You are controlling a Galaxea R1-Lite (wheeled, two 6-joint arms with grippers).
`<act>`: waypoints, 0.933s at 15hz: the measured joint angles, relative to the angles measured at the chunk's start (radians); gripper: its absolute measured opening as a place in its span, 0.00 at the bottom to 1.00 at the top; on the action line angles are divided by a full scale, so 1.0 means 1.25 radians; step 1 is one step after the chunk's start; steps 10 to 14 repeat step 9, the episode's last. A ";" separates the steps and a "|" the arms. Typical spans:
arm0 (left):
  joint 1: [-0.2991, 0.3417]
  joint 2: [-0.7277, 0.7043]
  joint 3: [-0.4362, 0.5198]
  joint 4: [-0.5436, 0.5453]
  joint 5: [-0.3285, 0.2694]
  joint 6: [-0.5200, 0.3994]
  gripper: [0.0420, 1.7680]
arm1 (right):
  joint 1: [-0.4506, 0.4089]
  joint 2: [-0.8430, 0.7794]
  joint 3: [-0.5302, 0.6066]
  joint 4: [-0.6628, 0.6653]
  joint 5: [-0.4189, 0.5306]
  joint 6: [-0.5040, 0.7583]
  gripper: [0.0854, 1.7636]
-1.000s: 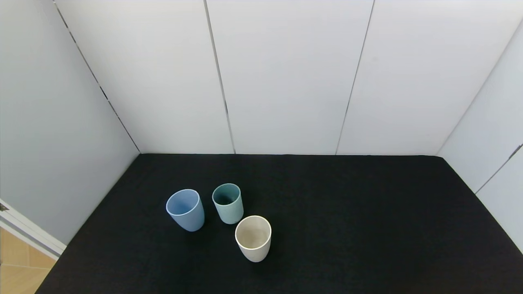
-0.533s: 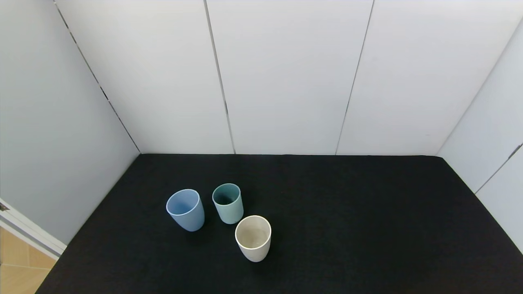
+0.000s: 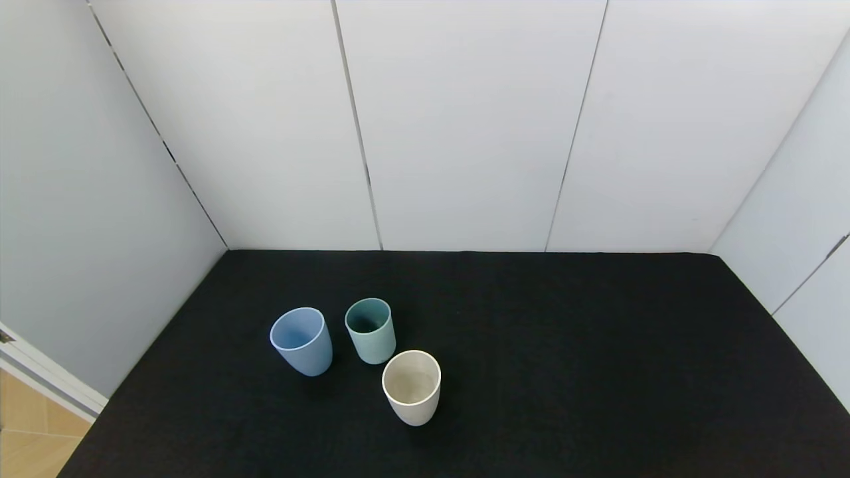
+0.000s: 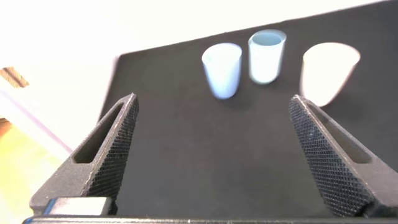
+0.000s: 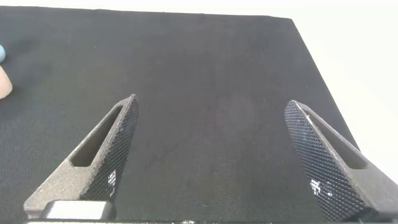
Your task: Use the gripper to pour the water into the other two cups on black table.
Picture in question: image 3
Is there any white panel base rail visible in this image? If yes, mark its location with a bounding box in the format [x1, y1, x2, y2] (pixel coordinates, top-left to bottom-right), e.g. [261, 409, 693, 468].
[0, 323, 109, 424]

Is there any light blue plastic cup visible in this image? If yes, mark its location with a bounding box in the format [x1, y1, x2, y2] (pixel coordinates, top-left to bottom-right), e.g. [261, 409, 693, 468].
[270, 307, 333, 377]

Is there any teal plastic cup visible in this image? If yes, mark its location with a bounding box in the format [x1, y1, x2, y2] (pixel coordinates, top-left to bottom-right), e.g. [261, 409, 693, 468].
[345, 297, 396, 365]

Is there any beige plastic cup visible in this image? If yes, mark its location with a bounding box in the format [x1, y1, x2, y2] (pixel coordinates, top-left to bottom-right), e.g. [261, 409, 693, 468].
[382, 350, 442, 427]

